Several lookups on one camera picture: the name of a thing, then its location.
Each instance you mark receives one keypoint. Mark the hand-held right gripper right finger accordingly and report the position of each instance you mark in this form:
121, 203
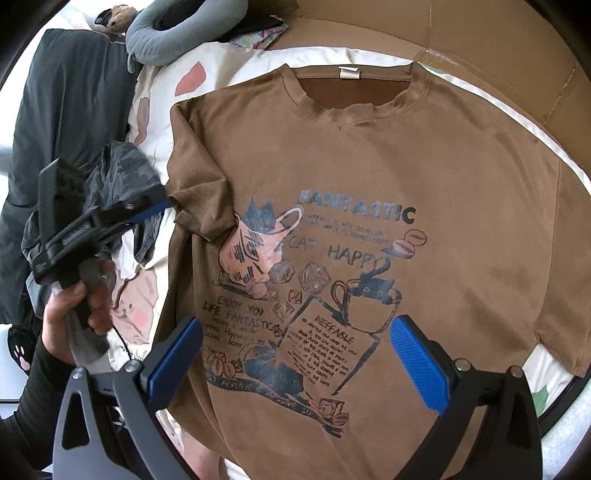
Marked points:
418, 364

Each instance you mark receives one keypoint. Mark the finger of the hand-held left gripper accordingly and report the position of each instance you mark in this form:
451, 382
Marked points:
147, 211

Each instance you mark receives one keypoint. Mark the black paw print slipper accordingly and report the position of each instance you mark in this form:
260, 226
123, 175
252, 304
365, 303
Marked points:
18, 350

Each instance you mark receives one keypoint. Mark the cream printed blanket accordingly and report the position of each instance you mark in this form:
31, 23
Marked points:
217, 60

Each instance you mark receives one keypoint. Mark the person's left hand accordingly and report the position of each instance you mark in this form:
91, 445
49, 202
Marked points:
60, 323

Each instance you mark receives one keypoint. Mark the dark grey garment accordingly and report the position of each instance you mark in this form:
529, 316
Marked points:
69, 92

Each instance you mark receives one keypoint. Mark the black frame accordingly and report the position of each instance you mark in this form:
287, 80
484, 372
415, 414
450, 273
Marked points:
561, 406

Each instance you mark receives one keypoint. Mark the grey camouflage garment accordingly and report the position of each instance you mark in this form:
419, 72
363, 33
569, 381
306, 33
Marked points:
124, 170

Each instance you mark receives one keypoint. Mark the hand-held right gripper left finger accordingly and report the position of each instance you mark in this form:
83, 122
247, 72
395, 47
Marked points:
178, 360

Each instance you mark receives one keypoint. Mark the grey neck pillow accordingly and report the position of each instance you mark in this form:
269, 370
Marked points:
152, 41

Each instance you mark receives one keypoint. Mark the person's left forearm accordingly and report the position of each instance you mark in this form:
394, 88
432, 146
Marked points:
27, 415

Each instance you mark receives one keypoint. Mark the brown plush toy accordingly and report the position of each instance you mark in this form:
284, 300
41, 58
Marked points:
121, 16

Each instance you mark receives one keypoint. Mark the brown cardboard sheet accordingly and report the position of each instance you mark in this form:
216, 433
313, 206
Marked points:
461, 32

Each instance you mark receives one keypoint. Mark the brown printed T-shirt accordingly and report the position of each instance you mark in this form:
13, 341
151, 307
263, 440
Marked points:
392, 161

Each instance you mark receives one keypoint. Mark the floral cloth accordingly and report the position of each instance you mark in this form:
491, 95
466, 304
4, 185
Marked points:
258, 37

